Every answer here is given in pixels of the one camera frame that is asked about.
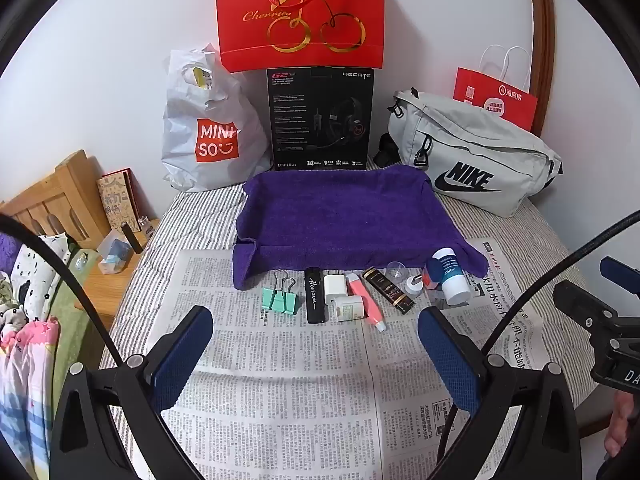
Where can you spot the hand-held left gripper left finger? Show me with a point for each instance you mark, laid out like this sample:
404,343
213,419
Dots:
182,355

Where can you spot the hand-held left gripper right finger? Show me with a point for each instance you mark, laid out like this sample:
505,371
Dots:
450,355

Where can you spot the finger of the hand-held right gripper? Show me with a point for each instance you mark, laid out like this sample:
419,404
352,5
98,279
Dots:
617,270
585,305

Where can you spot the small white jar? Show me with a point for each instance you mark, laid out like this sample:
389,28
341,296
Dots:
413,286

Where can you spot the blue and white bottle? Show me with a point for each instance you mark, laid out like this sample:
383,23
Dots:
450,272

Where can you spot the clear plastic cup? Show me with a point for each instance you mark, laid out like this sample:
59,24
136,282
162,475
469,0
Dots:
397,271

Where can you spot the mint binder clip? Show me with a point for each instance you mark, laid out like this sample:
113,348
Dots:
290,302
270,301

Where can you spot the white cream jar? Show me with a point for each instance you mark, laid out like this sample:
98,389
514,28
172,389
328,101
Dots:
349,309

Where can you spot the white charger plug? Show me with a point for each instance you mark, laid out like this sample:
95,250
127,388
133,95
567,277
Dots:
334,286

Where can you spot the black stick case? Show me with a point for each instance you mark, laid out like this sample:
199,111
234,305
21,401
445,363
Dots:
316,295

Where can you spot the purple towel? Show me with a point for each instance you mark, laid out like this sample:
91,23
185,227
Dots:
340,220

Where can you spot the person's right hand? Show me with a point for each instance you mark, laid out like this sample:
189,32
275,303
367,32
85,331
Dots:
622,422

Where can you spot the dark brown slim box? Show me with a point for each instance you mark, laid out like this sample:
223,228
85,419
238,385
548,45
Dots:
387,290

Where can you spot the wooden bedside table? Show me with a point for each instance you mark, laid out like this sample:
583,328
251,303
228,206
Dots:
110,290

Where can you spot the pink tube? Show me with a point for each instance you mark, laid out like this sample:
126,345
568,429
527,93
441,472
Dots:
367,302

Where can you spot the green cloth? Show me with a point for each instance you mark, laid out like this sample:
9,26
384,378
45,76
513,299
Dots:
67,320

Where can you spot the translucent plastic box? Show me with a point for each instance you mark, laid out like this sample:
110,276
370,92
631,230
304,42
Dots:
114,255

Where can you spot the newspaper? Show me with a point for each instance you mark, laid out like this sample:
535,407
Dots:
300,385

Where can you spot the small black bar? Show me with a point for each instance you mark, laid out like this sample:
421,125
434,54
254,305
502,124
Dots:
131,239

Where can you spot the striped bed sheet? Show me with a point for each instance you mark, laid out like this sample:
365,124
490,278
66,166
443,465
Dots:
200,220

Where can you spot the small glass bottle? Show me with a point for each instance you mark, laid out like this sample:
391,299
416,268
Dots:
145,224

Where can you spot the colourful striped cloth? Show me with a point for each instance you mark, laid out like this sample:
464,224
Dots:
25,375

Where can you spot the patterned notebook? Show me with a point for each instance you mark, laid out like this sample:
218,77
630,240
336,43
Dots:
120,202

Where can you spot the white dotted cloth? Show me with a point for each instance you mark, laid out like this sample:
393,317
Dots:
35,275

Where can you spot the grey waist bag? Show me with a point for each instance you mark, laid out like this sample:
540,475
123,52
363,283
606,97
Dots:
475,150

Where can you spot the purple plush cloth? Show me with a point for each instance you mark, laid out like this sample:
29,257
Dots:
9,247

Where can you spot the wooden headboard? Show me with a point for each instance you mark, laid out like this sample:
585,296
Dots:
55,195

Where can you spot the white plastic shopping bag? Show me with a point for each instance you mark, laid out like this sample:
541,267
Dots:
210,110

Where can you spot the black headset box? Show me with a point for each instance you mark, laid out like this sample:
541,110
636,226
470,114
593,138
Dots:
320,120

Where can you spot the red gift bag gold cherries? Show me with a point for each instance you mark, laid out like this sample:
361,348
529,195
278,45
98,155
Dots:
300,10

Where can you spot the brown wooden frame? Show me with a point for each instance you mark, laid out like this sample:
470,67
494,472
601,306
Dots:
542,35

